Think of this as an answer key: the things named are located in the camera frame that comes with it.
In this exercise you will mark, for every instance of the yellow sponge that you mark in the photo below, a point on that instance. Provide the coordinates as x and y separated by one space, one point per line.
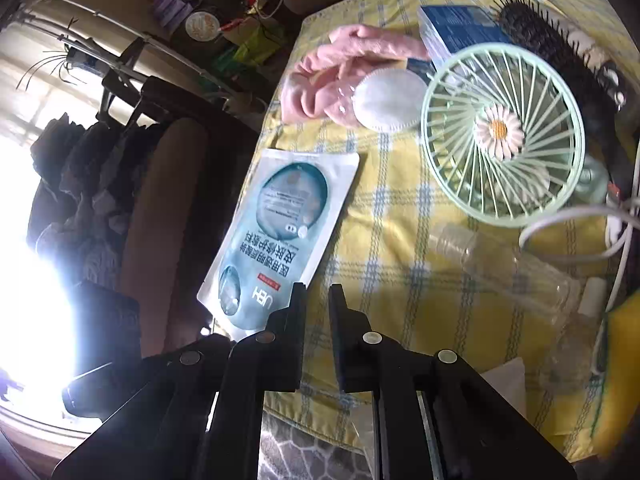
621 390

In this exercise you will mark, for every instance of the black hair brush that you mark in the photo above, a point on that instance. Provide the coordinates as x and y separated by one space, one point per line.
607 98

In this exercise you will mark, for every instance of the purple boxes stack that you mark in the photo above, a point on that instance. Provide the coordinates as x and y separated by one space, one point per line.
169 14

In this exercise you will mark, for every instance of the clear plastic bottle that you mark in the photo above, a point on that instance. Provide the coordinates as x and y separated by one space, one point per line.
538 287

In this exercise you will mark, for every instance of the blue white face mask pouch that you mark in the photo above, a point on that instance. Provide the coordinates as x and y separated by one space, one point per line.
277 237

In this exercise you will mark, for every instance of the round white lidded tub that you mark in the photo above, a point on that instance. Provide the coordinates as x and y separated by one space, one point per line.
202 26

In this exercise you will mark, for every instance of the blue white tissue pack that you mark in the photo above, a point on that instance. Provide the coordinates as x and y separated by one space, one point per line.
446 30

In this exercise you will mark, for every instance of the grey patterned fleece blanket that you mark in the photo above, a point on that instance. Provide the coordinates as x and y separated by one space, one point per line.
286 452

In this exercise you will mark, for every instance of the pink cloth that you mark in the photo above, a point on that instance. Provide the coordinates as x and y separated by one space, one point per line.
322 83

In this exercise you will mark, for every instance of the mint green handheld fan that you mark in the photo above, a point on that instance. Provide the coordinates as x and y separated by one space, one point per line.
503 135

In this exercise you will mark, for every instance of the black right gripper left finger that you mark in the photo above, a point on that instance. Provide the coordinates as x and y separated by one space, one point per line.
268 361

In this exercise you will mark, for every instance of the white round cotton pad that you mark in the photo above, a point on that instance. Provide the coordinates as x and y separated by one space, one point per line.
389 100

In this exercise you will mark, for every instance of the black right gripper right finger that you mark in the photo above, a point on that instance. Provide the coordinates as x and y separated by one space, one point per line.
408 394

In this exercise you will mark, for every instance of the pile of dark clothes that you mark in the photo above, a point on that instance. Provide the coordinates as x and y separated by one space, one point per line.
89 181

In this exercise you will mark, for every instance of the brown armchair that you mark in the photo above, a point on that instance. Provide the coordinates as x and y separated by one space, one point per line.
184 207

